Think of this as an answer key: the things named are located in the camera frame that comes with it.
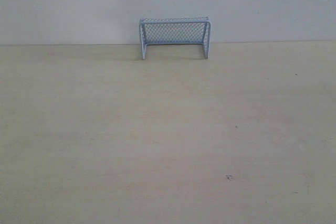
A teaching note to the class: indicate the white miniature goal with net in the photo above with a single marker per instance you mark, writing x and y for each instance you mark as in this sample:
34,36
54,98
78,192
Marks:
175,31

